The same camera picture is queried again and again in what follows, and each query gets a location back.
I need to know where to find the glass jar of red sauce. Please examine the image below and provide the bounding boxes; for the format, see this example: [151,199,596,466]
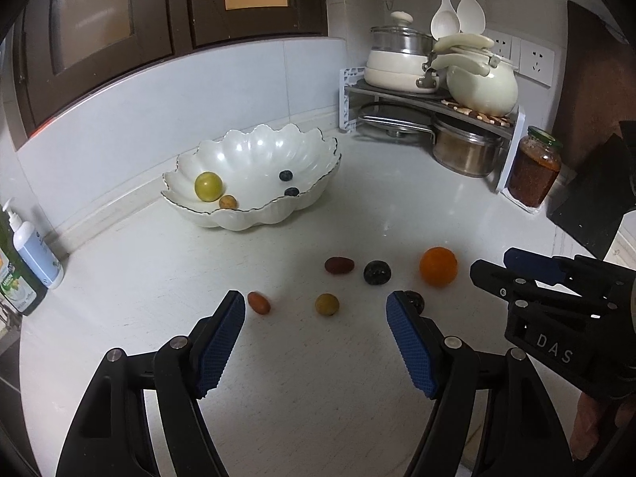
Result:
[508,126,564,208]

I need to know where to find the wooden trivet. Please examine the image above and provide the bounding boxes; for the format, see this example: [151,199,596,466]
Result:
[440,98,512,127]

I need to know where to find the white pump bottle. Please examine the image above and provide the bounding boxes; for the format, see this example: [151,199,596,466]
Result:
[1,199,64,290]

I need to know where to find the black knife block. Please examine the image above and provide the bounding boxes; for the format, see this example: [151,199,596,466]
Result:
[547,134,636,259]

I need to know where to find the steel steamer pot with lid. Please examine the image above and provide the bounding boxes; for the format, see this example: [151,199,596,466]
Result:
[370,10,434,56]

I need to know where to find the large green plum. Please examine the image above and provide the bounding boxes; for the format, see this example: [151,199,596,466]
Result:
[194,171,223,203]

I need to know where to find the white wall socket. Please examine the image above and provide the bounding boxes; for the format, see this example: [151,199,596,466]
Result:
[517,39,556,87]
[479,30,512,60]

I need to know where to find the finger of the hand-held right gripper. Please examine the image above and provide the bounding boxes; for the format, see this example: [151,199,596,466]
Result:
[469,258,612,319]
[503,247,636,291]

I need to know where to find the stainless steel pot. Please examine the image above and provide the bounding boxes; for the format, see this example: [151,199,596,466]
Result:
[431,116,505,178]

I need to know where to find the large dark wooden cutting board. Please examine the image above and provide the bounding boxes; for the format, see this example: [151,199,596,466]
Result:
[551,0,636,172]

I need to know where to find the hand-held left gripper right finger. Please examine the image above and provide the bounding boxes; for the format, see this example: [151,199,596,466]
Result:
[386,291,604,477]

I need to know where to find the brown framed window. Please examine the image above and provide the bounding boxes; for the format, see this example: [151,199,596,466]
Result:
[10,0,329,152]

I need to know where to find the cream saucepan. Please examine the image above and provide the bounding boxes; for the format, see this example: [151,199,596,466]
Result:
[364,50,443,94]

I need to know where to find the glass pan lid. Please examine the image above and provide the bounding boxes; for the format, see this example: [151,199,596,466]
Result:
[357,102,435,137]

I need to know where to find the cream ceramic pot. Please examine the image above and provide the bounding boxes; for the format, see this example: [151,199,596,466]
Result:
[430,48,520,117]

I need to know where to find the white scalloped ceramic bowl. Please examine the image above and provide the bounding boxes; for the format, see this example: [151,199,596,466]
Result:
[161,124,343,232]

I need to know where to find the green dish soap bottle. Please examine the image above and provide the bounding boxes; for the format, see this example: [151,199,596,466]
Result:
[0,209,48,316]

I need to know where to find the orange tangerine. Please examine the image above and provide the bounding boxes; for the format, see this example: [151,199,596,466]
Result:
[419,247,458,287]

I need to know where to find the grey corner shelf rack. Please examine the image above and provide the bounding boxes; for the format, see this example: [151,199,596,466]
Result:
[339,67,526,194]

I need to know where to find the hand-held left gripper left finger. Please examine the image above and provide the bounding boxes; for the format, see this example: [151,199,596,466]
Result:
[57,289,246,477]

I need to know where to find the person's right hand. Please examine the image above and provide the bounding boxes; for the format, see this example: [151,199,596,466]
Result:
[569,392,636,460]

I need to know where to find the cream long pan handle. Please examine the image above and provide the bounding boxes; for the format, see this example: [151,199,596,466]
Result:
[432,33,496,53]

